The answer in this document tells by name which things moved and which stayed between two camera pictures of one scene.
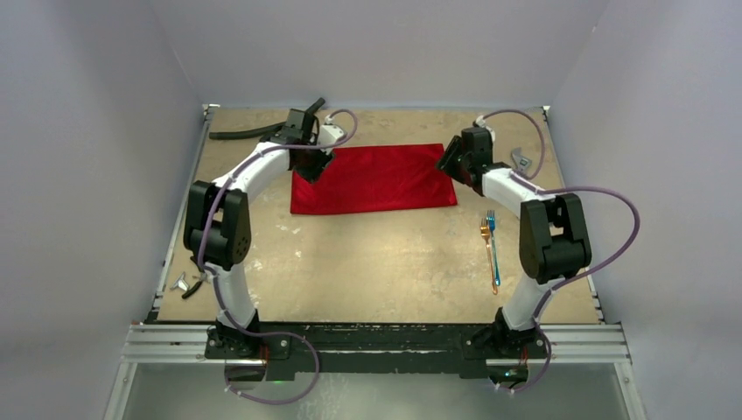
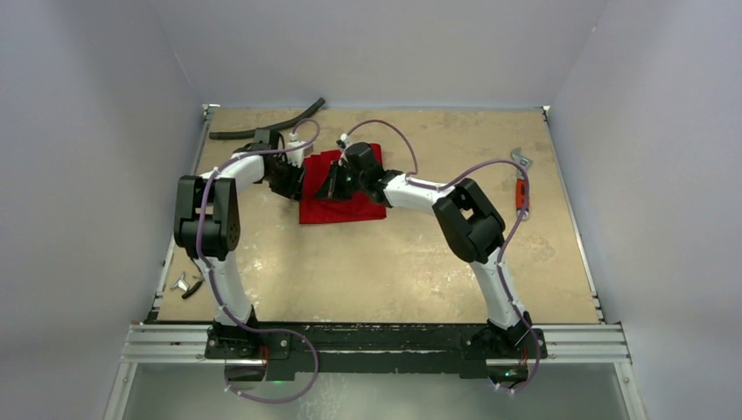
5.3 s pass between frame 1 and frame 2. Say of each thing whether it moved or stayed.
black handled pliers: stayed
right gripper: moved
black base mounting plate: stayed
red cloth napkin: moved
